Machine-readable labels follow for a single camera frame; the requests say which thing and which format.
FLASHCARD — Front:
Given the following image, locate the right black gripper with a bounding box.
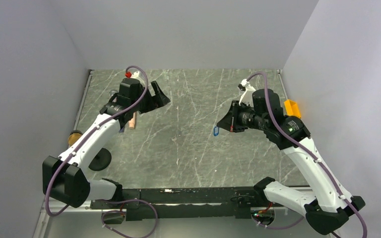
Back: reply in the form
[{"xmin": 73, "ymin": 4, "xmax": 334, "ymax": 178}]
[{"xmin": 217, "ymin": 100, "xmax": 268, "ymax": 132}]

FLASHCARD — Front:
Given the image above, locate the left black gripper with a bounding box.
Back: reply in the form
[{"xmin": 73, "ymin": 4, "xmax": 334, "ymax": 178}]
[{"xmin": 131, "ymin": 81, "xmax": 170, "ymax": 115}]

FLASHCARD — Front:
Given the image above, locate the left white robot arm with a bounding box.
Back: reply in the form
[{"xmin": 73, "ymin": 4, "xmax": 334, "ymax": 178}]
[{"xmin": 42, "ymin": 78, "xmax": 170, "ymax": 208}]

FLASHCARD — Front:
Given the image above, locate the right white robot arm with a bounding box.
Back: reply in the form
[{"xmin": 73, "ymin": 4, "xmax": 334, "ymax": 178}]
[{"xmin": 216, "ymin": 89, "xmax": 365, "ymax": 235}]

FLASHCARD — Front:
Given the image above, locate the pink microphone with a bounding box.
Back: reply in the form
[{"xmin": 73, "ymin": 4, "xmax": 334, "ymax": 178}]
[{"xmin": 128, "ymin": 112, "xmax": 136, "ymax": 129}]

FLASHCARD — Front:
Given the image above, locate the glitter grey microphone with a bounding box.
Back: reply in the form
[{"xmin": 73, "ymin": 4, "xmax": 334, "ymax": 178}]
[{"xmin": 109, "ymin": 90, "xmax": 117, "ymax": 97}]

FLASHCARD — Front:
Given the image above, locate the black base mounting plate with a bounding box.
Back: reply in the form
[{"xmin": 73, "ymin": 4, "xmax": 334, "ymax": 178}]
[{"xmin": 90, "ymin": 186, "xmax": 270, "ymax": 221}]

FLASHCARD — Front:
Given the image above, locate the round gold black disc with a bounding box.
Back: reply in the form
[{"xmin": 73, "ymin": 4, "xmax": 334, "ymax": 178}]
[{"xmin": 67, "ymin": 130, "xmax": 83, "ymax": 147}]

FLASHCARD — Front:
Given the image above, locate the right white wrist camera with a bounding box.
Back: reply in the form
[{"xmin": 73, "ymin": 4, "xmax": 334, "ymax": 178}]
[{"xmin": 238, "ymin": 79, "xmax": 256, "ymax": 107}]

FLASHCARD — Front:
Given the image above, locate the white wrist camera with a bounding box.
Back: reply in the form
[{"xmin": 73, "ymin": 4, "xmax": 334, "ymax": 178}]
[
  {"xmin": 125, "ymin": 70, "xmax": 143, "ymax": 81},
  {"xmin": 238, "ymin": 79, "xmax": 256, "ymax": 107}
]

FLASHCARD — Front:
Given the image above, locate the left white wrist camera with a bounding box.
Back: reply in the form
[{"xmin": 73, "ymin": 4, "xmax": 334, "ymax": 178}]
[{"xmin": 125, "ymin": 70, "xmax": 143, "ymax": 81}]

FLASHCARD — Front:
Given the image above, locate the aluminium frame rail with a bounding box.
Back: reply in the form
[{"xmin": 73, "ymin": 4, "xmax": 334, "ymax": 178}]
[{"xmin": 33, "ymin": 198, "xmax": 94, "ymax": 238}]

